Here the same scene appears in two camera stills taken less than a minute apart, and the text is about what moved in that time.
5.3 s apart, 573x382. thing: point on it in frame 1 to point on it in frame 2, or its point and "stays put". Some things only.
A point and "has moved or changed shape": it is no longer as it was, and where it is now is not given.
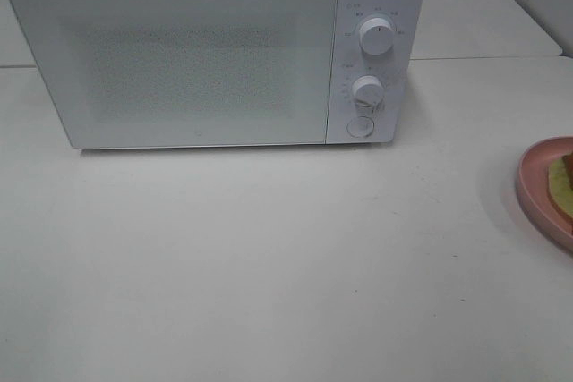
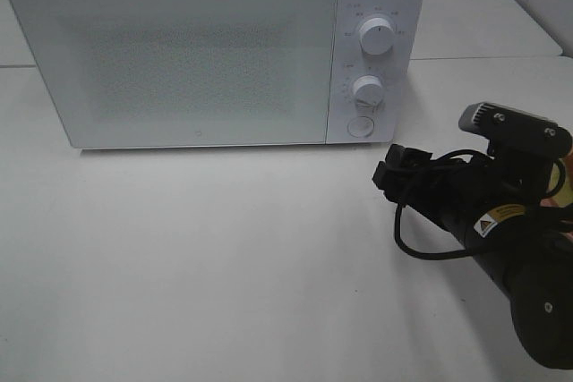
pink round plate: [534, 189] has moved or changed shape
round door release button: [361, 126] stays put
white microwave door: [184, 60] stays put
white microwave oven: [164, 50] stays put
